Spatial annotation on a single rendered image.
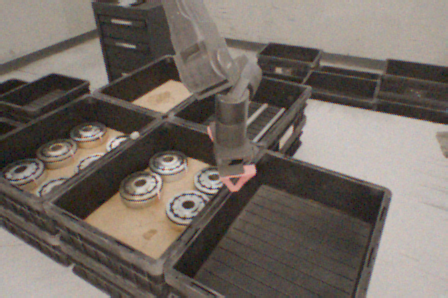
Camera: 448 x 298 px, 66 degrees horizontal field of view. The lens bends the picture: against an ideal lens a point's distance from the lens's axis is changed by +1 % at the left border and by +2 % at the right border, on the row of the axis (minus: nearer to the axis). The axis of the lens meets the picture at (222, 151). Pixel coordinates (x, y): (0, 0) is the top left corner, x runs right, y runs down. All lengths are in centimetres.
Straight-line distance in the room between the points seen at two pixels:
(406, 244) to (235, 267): 49
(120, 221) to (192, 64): 42
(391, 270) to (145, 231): 59
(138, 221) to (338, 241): 44
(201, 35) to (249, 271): 45
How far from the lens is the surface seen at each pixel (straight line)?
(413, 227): 108
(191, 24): 54
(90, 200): 84
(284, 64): 237
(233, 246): 74
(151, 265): 60
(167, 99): 129
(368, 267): 63
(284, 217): 81
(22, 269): 99
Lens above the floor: 141
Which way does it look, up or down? 36 degrees down
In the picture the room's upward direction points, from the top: straight up
